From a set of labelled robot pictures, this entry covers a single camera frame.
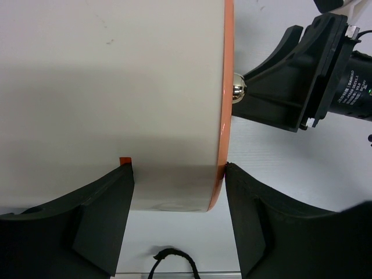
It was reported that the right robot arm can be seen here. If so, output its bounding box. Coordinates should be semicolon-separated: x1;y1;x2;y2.
232;13;371;132

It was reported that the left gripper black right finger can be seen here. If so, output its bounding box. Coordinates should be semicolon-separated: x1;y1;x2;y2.
225;163;371;278

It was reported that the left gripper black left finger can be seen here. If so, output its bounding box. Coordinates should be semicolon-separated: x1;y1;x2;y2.
1;164;134;278

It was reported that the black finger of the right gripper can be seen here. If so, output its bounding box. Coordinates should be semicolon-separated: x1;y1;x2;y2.
232;44;320;132
243;25;303;84

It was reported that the brass drawer knob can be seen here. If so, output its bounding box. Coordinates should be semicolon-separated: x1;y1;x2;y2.
232;73;246;104

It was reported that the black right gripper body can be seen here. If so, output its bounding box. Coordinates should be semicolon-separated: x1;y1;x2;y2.
301;13;359;130

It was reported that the cream cabinet with legs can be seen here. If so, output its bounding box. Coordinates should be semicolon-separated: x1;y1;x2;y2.
1;1;225;212

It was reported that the black left base cable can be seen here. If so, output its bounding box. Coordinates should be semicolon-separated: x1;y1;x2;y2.
146;246;201;279

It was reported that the orange drawer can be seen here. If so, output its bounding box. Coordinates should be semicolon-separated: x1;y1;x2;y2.
208;1;235;210

